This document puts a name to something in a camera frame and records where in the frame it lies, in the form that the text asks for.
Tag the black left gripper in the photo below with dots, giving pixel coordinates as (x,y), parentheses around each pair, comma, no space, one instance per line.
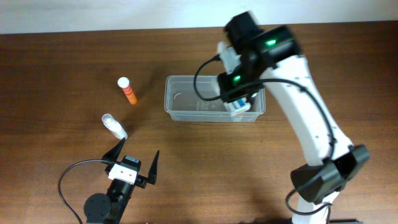
(142,179)

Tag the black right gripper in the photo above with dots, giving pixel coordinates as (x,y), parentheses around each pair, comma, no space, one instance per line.
(252,99)

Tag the white Panadol box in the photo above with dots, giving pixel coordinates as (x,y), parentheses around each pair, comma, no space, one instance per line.
(237,107)

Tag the dark bottle with white cap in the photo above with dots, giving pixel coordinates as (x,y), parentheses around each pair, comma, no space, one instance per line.
(251,99)

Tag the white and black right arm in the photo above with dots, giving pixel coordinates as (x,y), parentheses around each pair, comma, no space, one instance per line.
(258,59)

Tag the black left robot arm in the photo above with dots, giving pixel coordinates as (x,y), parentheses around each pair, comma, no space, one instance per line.
(109,207)

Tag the clear plastic container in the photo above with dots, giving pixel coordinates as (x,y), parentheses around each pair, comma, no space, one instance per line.
(182,104)

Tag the orange effervescent tablet tube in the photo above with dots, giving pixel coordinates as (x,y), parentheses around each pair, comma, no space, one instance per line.
(124,84)

